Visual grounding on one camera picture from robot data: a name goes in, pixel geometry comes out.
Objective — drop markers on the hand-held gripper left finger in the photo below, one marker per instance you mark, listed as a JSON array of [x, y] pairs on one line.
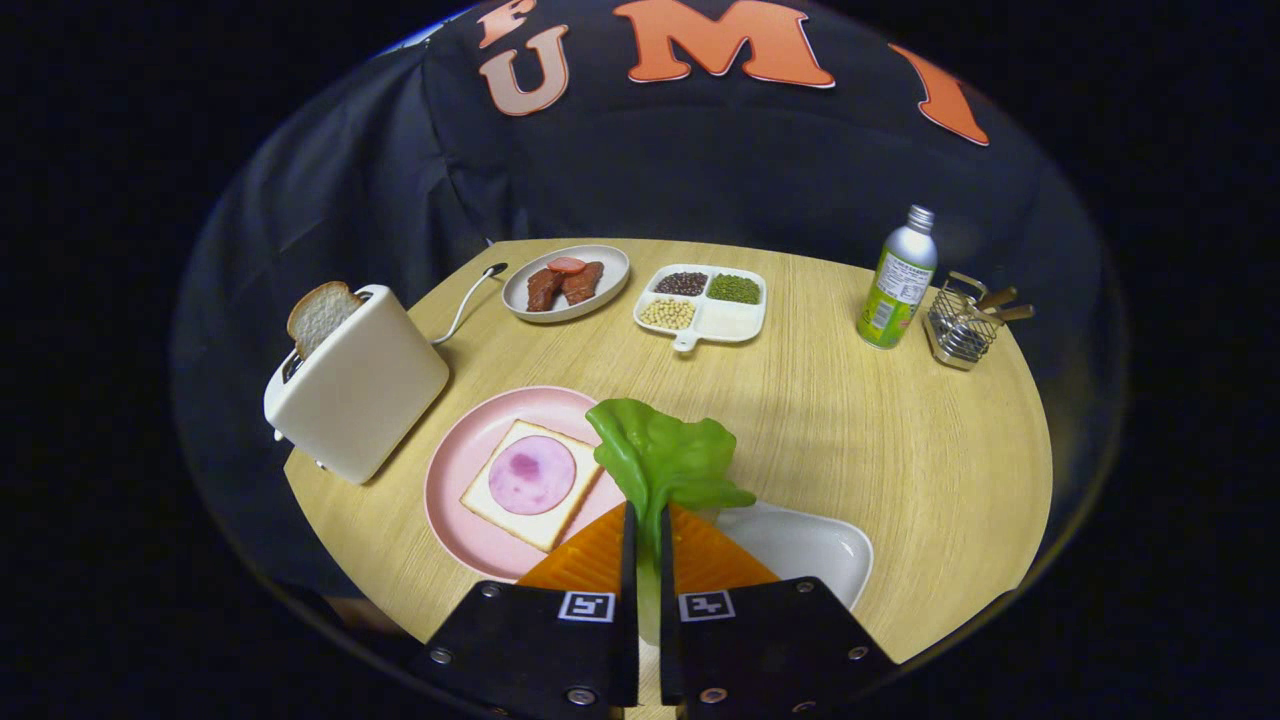
[[629, 600]]

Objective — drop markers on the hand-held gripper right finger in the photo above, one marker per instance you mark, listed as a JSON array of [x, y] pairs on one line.
[[668, 650]]

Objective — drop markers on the green lettuce leaf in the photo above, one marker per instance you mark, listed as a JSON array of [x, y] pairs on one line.
[[660, 450]]

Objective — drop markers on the brown bread slice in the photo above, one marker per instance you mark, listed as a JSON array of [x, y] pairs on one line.
[[320, 315]]

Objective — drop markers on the white toast slice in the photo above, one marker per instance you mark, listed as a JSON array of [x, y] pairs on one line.
[[540, 530]]

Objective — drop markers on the pink ham slice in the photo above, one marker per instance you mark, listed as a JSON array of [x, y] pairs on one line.
[[530, 475]]

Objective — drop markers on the white oval dish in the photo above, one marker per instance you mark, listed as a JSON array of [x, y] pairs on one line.
[[800, 550]]

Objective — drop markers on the pink plate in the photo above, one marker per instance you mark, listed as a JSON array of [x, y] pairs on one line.
[[470, 440]]

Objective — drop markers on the pile of yellow soybeans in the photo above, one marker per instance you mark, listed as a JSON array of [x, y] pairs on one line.
[[667, 313]]

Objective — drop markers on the white divided dish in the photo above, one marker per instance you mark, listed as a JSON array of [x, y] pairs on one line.
[[735, 320]]

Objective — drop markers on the red meat slice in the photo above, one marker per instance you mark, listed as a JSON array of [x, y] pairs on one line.
[[582, 284], [543, 290]]

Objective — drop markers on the pile of dark red beans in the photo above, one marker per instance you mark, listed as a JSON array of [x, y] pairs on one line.
[[682, 283]]

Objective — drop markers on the grey round plate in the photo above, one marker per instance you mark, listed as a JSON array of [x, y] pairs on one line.
[[520, 296]]

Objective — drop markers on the pile of green mung beans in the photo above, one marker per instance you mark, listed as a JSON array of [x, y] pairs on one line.
[[735, 289]]

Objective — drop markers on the white toaster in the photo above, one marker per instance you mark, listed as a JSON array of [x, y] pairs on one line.
[[370, 390]]

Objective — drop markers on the pink sausage slice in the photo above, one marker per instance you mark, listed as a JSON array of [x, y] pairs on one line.
[[567, 265]]

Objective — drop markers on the green label metal bottle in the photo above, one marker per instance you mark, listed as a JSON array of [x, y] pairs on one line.
[[895, 300]]

